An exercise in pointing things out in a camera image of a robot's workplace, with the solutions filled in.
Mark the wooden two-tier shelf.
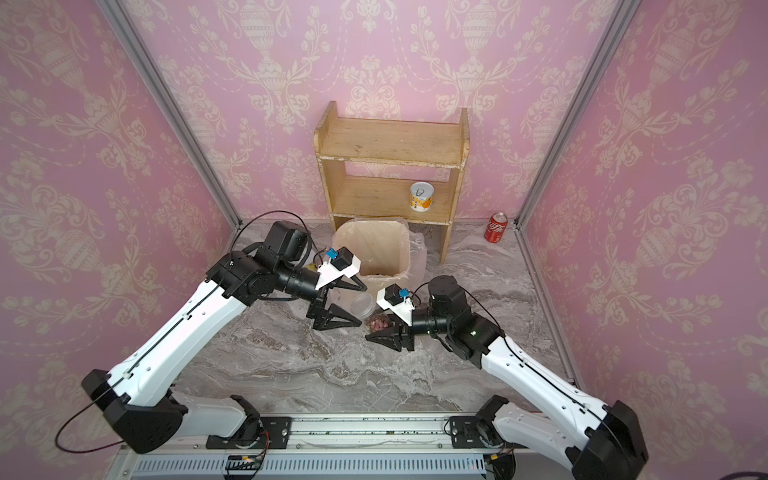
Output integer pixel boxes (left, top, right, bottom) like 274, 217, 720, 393
313, 100, 471, 265

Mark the beige trash bin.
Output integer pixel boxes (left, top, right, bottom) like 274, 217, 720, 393
331, 217, 413, 300

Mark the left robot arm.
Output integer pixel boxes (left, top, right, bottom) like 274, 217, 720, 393
81, 218, 367, 454

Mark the red cola can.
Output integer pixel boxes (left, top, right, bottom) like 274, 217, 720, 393
484, 212, 508, 244

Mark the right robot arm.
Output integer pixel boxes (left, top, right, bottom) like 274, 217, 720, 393
366, 275, 649, 479

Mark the clear jar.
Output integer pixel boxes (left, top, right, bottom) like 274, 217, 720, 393
350, 294, 392, 333

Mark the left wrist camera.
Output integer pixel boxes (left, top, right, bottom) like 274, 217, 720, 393
315, 247, 361, 290

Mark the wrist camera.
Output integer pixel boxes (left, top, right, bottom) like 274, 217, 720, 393
315, 247, 361, 290
376, 284, 415, 327

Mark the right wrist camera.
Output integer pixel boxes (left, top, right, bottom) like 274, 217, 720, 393
376, 284, 415, 327

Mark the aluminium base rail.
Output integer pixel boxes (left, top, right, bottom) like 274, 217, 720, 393
107, 411, 637, 480

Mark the yellow can on shelf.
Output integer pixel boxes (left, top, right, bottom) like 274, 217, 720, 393
409, 182, 435, 212

